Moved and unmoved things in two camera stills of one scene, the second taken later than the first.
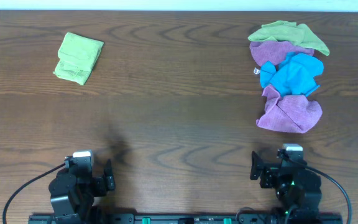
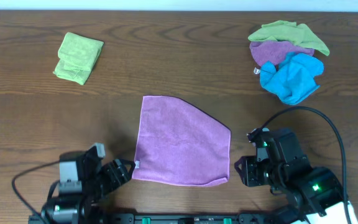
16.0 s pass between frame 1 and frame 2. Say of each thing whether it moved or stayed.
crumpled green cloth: stayed
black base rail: stayed
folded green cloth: stayed
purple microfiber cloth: moved
